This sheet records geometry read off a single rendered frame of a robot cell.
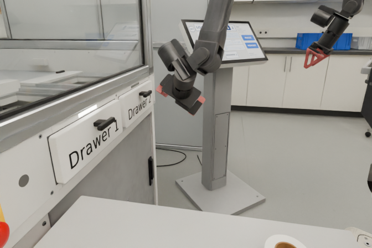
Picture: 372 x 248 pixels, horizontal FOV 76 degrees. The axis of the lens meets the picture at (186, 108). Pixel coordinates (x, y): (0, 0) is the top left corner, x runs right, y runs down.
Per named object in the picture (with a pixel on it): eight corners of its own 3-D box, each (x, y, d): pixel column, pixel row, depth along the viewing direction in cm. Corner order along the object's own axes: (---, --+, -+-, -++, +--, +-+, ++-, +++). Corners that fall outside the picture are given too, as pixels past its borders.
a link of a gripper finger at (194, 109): (190, 123, 76) (195, 113, 68) (172, 111, 77) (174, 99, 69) (201, 108, 79) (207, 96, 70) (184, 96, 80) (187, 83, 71)
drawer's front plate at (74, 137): (122, 132, 77) (119, 99, 74) (63, 185, 50) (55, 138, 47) (117, 131, 78) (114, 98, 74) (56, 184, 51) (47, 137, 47)
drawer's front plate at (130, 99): (153, 104, 107) (151, 80, 104) (125, 128, 80) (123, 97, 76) (149, 104, 107) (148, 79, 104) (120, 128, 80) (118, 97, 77)
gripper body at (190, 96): (189, 110, 69) (192, 100, 62) (160, 91, 71) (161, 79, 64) (201, 94, 72) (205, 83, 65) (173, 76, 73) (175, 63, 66)
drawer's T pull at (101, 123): (115, 120, 64) (115, 116, 64) (101, 132, 57) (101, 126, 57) (103, 120, 65) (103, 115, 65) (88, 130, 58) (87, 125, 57)
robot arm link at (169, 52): (211, 55, 55) (220, 63, 62) (186, 19, 58) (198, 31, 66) (171, 86, 58) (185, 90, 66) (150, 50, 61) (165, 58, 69)
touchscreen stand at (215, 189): (265, 201, 166) (283, 52, 135) (213, 226, 145) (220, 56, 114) (221, 168, 207) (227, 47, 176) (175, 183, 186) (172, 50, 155)
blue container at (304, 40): (337, 48, 351) (340, 32, 344) (350, 50, 312) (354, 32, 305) (294, 48, 361) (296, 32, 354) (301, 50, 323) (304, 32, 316)
